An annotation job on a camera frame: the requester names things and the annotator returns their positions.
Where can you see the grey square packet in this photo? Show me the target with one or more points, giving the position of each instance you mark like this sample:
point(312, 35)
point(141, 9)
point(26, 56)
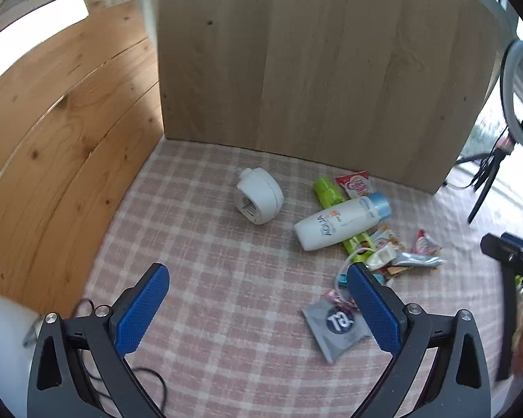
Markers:
point(331, 331)

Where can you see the black tripod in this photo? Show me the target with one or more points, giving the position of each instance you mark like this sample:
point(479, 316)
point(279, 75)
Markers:
point(483, 187)

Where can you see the white bottle with blue cap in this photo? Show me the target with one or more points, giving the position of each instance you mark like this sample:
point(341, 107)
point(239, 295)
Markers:
point(340, 222)

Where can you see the red and white sachet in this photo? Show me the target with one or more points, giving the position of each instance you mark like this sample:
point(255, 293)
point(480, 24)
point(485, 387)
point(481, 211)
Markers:
point(354, 186)
point(427, 244)

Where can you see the small orange sachet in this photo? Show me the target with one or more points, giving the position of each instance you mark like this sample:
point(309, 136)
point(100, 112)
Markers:
point(394, 272)

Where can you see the small silver tube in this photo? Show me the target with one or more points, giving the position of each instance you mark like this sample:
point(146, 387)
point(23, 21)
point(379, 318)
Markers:
point(418, 261)

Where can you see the pink candy wrapper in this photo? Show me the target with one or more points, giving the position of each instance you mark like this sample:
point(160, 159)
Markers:
point(340, 300)

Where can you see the white pillow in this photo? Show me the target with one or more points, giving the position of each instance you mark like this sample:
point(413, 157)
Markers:
point(4, 339)

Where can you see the light wooden panel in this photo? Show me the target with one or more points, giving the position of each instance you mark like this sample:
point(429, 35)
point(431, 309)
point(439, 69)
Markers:
point(322, 65)

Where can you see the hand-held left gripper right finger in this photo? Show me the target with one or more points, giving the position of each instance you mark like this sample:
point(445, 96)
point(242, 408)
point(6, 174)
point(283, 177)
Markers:
point(375, 309)

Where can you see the white round plastic device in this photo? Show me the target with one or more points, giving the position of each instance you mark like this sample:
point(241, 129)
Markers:
point(261, 196)

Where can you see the small teal item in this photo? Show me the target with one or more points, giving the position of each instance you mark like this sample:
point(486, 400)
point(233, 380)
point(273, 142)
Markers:
point(342, 278)

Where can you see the pale cream sachet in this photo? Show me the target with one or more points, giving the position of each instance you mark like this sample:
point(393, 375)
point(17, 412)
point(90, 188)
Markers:
point(380, 257)

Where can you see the black rectangular container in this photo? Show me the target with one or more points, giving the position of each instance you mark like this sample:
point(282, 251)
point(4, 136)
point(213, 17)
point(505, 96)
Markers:
point(507, 326)

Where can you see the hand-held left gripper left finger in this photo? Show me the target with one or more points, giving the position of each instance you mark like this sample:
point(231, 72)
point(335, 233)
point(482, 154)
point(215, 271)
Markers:
point(141, 309)

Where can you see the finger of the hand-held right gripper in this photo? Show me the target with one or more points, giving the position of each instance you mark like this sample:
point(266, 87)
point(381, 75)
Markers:
point(521, 238)
point(501, 254)

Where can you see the long green packet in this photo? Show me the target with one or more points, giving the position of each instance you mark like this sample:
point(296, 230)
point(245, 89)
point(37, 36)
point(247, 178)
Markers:
point(327, 191)

